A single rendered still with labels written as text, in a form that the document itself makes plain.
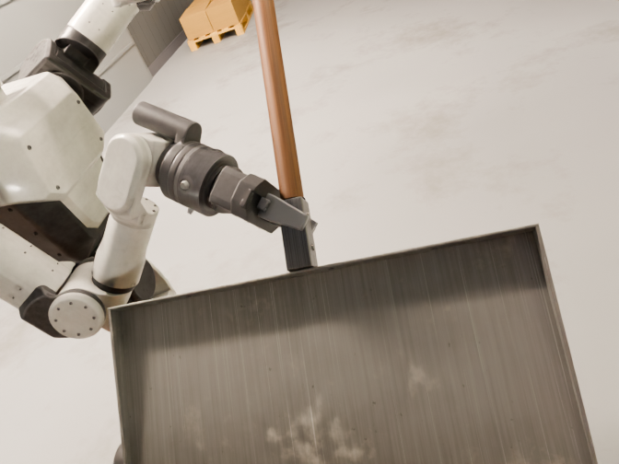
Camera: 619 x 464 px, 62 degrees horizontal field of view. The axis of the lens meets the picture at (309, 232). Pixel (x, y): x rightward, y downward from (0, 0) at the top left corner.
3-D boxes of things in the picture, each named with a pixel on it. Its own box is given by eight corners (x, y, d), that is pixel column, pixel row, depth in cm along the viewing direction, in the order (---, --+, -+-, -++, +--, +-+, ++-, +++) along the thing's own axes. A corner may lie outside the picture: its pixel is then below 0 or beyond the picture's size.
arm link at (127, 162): (145, 146, 66) (119, 236, 71) (189, 144, 74) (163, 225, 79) (109, 124, 68) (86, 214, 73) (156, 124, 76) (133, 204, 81)
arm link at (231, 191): (266, 160, 61) (187, 128, 65) (231, 235, 61) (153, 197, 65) (297, 189, 73) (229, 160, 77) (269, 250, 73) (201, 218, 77)
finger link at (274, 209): (300, 236, 63) (258, 216, 65) (311, 212, 63) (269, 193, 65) (297, 233, 62) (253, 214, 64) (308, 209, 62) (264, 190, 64)
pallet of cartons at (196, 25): (209, 24, 764) (196, -5, 741) (261, 6, 740) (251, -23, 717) (183, 53, 669) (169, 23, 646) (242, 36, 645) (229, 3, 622)
